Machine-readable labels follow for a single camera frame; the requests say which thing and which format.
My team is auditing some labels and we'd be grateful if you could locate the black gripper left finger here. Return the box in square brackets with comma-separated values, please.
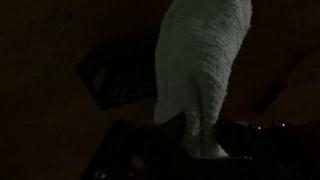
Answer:
[131, 111, 194, 161]

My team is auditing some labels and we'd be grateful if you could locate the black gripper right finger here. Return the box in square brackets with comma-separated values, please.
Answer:
[214, 114, 254, 159]

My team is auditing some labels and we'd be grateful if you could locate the white terry towel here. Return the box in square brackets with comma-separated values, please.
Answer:
[153, 0, 253, 158]

